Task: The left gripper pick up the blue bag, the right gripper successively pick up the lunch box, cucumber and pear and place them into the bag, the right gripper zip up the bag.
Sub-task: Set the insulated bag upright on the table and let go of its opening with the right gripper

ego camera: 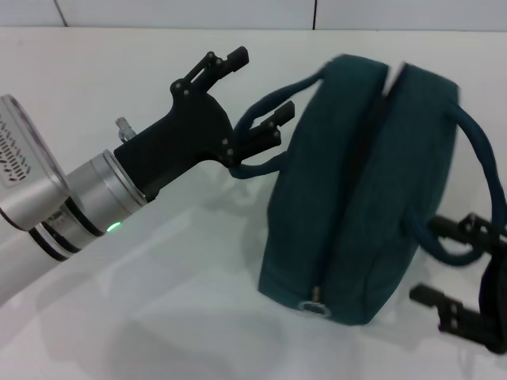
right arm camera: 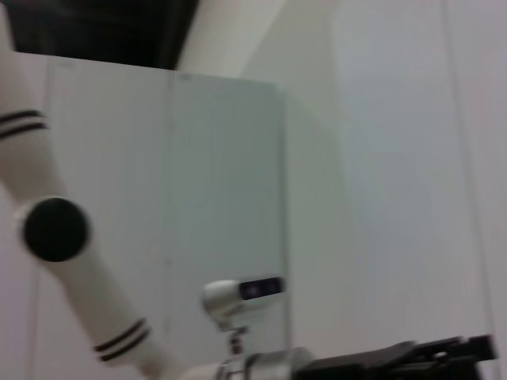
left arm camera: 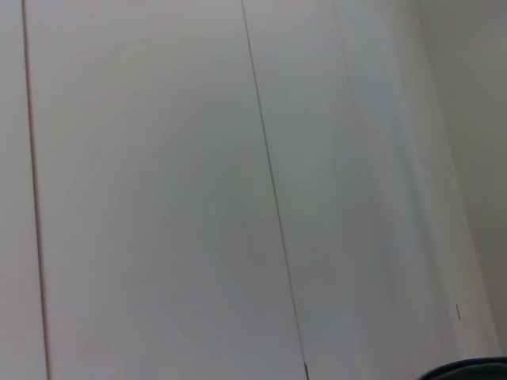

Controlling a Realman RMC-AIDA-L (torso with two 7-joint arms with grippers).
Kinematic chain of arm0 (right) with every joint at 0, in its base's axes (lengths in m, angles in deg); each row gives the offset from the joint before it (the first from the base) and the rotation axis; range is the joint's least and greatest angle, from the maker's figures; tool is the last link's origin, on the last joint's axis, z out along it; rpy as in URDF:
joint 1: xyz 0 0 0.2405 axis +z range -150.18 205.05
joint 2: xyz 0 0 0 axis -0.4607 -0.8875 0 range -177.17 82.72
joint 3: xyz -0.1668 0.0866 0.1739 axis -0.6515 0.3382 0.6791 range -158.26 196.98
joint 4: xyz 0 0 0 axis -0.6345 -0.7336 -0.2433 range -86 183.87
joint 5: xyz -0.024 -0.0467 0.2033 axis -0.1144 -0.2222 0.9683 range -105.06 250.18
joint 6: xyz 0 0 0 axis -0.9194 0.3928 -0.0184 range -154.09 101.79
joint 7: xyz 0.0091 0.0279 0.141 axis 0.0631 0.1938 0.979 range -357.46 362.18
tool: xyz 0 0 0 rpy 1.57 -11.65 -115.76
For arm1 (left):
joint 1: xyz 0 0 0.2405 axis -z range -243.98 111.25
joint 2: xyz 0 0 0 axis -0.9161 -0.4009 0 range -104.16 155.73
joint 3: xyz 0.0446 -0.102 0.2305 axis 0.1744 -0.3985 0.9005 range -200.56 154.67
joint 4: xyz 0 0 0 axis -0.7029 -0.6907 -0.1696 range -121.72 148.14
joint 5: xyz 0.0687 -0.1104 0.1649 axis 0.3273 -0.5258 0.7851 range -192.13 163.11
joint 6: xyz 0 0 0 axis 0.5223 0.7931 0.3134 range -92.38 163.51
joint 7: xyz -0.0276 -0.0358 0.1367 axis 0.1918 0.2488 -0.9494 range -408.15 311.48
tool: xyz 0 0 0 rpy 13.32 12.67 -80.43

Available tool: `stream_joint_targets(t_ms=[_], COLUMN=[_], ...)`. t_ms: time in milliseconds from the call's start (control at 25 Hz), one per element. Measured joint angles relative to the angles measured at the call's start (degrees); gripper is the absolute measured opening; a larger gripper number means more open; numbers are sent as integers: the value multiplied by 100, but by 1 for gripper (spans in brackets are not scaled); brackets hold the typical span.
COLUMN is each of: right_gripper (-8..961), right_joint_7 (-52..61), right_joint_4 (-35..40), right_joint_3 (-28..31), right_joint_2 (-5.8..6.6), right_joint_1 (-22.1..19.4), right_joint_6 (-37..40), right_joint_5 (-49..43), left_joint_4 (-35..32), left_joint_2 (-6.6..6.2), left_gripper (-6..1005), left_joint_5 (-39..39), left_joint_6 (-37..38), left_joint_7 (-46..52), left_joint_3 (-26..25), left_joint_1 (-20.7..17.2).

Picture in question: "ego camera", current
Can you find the dark blue lunch bag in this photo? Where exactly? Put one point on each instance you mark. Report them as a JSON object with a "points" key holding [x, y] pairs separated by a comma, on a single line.
{"points": [[356, 206]]}

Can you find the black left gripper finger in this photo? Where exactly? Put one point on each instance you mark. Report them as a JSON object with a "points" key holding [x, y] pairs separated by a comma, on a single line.
{"points": [[261, 134], [222, 65]]}

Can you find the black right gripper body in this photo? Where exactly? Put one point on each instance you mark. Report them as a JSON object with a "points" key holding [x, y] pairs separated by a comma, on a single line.
{"points": [[497, 308]]}

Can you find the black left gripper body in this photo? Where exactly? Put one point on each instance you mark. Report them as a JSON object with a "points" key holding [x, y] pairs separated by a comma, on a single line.
{"points": [[186, 134]]}

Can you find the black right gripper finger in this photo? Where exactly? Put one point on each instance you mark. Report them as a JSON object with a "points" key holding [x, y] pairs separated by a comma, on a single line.
{"points": [[455, 316], [467, 231]]}

